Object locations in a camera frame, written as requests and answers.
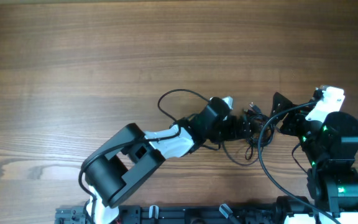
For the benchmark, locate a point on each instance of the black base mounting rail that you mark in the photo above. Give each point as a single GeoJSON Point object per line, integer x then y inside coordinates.
{"type": "Point", "coordinates": [249, 213]}

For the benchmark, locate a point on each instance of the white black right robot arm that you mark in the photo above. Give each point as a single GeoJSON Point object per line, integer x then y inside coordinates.
{"type": "Point", "coordinates": [329, 138]}

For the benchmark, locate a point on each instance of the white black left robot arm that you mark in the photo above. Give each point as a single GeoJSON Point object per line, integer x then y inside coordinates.
{"type": "Point", "coordinates": [124, 162]}

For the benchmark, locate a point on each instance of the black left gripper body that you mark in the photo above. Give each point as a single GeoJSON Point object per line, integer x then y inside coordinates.
{"type": "Point", "coordinates": [229, 129]}

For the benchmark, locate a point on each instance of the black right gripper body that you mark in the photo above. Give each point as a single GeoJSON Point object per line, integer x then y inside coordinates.
{"type": "Point", "coordinates": [297, 115]}

